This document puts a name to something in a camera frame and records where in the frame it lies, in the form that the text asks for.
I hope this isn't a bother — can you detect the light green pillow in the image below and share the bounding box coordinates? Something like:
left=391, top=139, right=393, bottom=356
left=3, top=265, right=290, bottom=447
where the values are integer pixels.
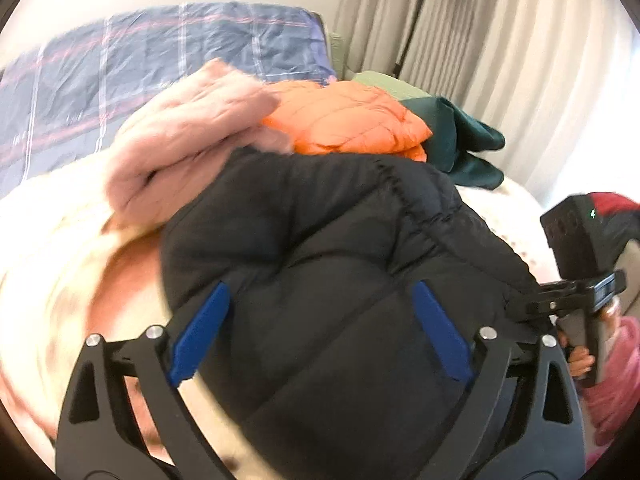
left=350, top=70, right=426, bottom=102

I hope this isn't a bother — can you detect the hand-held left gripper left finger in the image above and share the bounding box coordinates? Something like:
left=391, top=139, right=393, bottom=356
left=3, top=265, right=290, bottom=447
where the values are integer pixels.
left=54, top=280, right=232, bottom=480

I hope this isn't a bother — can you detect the pink puffer jacket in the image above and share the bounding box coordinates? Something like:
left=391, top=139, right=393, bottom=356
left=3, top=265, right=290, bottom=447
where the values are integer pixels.
left=105, top=57, right=296, bottom=226

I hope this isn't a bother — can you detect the black puffer jacket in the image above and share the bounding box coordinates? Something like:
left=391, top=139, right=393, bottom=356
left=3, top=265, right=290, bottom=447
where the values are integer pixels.
left=160, top=147, right=556, bottom=480

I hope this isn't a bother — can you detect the person's right hand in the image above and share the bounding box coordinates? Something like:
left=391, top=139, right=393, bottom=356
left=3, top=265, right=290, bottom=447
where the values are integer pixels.
left=556, top=331, right=597, bottom=382

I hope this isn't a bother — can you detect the red and dark garment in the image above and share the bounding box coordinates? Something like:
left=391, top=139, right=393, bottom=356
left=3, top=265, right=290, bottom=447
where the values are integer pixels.
left=585, top=191, right=640, bottom=261

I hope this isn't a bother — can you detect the orange puffer jacket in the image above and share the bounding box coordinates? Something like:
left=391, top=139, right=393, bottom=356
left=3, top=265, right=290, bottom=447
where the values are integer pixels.
left=260, top=80, right=433, bottom=163

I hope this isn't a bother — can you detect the blue plaid duvet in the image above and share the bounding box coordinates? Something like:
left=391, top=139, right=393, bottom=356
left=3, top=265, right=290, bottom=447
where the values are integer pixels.
left=0, top=2, right=338, bottom=198

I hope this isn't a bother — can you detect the cream plush blanket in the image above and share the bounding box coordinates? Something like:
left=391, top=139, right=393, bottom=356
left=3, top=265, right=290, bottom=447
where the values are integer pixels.
left=0, top=150, right=558, bottom=480

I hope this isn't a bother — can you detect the grey pleated curtain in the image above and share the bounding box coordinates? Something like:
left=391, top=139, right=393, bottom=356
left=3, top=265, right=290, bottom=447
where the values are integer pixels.
left=332, top=0, right=640, bottom=211

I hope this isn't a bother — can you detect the person's right forearm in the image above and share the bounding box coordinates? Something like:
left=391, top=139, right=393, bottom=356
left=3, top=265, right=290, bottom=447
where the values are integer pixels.
left=580, top=305, right=640, bottom=463

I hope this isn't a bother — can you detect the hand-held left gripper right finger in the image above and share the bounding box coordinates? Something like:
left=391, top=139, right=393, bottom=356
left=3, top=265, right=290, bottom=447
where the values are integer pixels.
left=410, top=280, right=586, bottom=480

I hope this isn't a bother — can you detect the dark teal garment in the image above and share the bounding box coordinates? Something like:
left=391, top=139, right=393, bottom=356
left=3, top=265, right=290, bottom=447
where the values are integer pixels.
left=402, top=96, right=507, bottom=191

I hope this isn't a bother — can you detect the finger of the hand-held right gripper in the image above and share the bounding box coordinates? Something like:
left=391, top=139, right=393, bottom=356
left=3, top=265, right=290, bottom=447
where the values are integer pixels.
left=505, top=280, right=593, bottom=323

